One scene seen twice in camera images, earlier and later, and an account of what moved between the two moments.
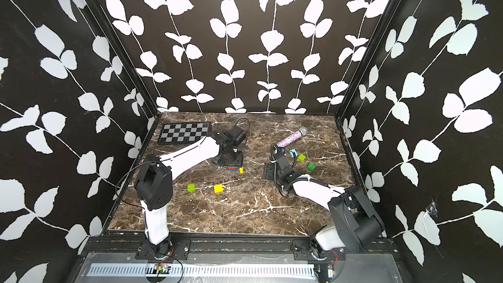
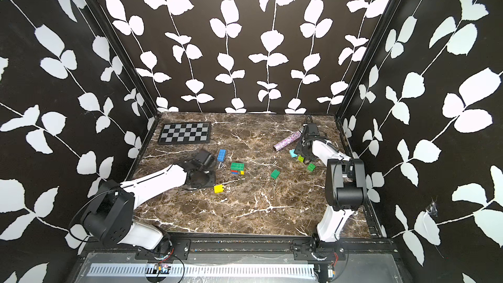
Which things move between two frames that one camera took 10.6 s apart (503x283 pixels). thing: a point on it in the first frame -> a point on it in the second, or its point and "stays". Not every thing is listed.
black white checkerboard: (182, 133) stays
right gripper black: (268, 169) -> (299, 149)
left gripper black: (239, 162) -> (211, 182)
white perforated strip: (204, 270) stays
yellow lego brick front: (219, 188) stays
